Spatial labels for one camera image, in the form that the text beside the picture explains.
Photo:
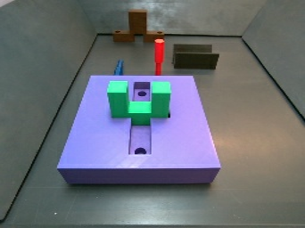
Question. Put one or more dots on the blue peg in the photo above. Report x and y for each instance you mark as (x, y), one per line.
(119, 68)

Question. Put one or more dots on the dark grey angle bracket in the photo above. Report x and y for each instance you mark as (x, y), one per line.
(194, 57)

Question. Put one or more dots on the purple slotted base board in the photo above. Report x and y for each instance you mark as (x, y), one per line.
(172, 153)

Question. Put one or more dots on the green U-shaped block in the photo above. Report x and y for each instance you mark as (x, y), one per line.
(148, 103)

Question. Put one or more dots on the brown T-shaped block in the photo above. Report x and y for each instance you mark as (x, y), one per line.
(138, 29)

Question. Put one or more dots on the red cylindrical peg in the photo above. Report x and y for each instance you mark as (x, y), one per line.
(159, 55)

